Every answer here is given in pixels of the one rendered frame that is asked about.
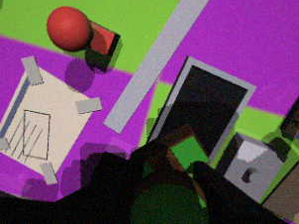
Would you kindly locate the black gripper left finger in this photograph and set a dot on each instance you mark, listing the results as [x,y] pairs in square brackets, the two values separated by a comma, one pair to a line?
[106,200]

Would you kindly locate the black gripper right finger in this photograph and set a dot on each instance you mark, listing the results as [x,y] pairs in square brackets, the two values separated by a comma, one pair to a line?
[227,203]

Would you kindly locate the brown clipboard with grey clip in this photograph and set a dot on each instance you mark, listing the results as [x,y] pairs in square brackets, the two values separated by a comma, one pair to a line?
[283,199]

